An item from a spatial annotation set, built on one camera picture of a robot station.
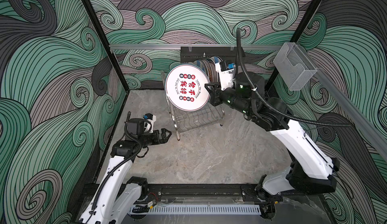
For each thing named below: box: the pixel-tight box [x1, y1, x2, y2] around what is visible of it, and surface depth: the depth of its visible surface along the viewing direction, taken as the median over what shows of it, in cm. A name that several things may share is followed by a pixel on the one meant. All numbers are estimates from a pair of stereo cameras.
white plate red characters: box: [164, 63, 211, 112], surface depth 60 cm
